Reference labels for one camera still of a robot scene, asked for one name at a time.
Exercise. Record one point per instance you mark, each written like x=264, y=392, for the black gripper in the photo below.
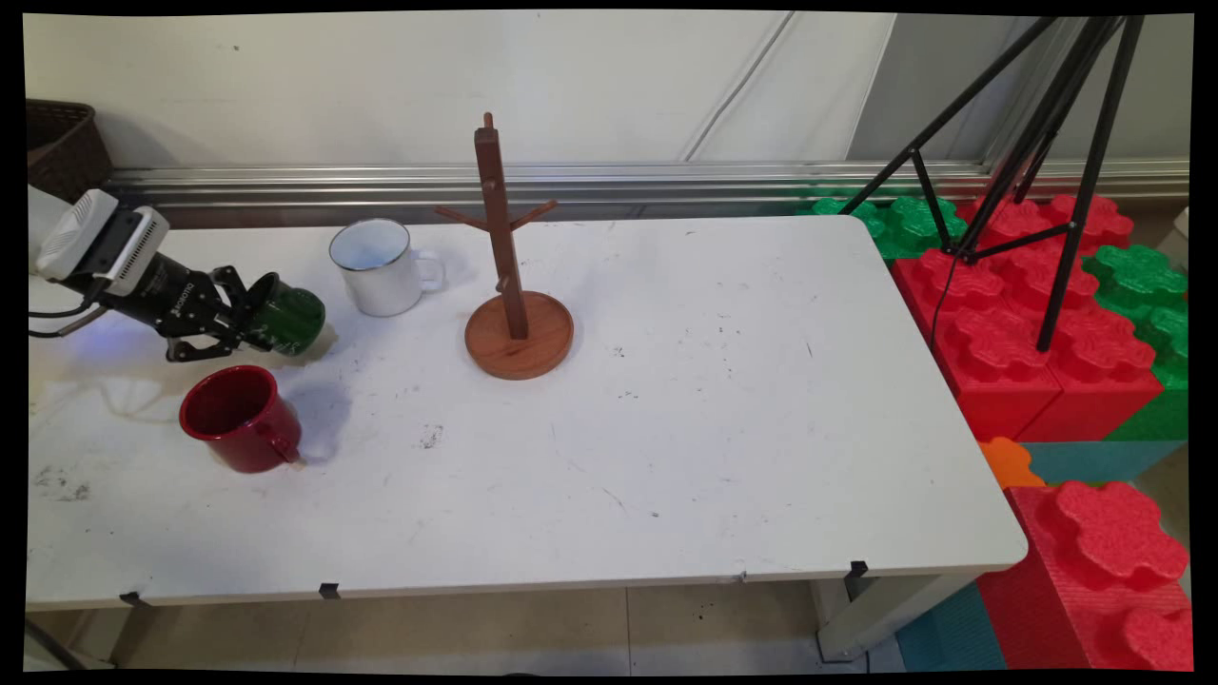
x=166, y=295

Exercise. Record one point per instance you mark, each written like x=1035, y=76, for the green printed enamel mug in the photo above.
x=290, y=319

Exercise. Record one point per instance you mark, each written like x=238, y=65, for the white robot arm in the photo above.
x=43, y=228

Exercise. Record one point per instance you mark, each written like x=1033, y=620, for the red mug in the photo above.
x=243, y=419

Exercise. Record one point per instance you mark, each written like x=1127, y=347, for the white enamel mug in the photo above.
x=379, y=266

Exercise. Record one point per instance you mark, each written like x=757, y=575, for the brown wicker basket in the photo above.
x=67, y=143

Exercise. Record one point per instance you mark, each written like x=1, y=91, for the brown wooden mug tree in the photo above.
x=514, y=333

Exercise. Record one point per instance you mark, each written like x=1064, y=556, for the black table edge clip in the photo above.
x=329, y=591
x=133, y=599
x=857, y=570

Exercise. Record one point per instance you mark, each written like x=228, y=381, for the white table leg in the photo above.
x=885, y=614
x=133, y=633

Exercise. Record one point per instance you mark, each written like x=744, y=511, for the green foam block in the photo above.
x=904, y=224
x=1147, y=285

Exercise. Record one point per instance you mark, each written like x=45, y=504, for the teal foam mat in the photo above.
x=1094, y=459
x=952, y=633

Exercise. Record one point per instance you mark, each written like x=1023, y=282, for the orange foam piece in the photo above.
x=1007, y=461

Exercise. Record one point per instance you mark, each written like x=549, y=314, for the black tripod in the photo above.
x=1070, y=190

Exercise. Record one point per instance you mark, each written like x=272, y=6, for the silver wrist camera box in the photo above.
x=100, y=243

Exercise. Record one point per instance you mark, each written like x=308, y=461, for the aluminium wall rail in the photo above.
x=666, y=181

